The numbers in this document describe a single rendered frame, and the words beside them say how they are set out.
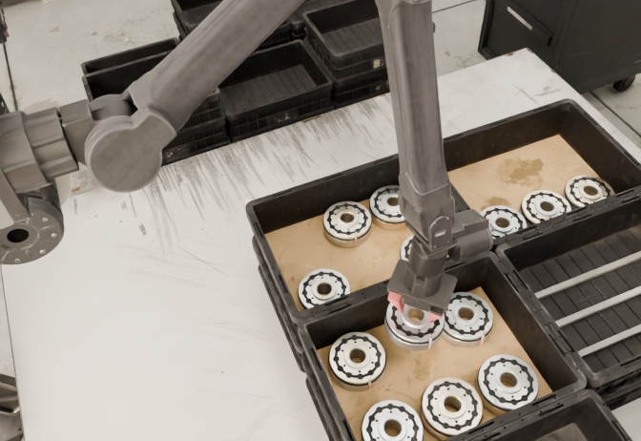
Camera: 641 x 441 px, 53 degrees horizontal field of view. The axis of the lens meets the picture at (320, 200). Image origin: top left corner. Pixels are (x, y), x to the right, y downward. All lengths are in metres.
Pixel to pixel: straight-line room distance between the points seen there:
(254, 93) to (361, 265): 1.24
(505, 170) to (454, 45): 1.84
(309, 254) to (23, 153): 0.77
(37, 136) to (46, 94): 2.63
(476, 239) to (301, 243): 0.47
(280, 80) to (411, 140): 1.66
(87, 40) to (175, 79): 2.92
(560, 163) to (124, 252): 1.04
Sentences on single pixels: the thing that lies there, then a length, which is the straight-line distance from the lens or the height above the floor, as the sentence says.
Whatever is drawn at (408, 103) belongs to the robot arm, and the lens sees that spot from 0.83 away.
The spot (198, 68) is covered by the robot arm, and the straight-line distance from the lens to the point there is 0.72.
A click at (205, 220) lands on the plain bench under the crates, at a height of 0.70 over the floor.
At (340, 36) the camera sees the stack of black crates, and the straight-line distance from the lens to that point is 2.50.
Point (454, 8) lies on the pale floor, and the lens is 3.60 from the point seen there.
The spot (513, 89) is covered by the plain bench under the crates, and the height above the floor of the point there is 0.70.
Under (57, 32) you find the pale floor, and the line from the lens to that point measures 3.74.
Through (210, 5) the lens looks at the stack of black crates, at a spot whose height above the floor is 0.49.
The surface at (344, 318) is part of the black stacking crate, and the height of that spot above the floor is 0.90.
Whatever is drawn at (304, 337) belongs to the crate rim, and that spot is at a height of 0.93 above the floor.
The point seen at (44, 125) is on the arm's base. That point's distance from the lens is 0.73.
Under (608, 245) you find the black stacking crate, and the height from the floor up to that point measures 0.83.
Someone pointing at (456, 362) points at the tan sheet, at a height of 0.83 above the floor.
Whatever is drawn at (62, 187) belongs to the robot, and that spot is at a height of 1.10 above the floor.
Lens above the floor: 1.92
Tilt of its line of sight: 49 degrees down
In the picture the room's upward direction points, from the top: 3 degrees counter-clockwise
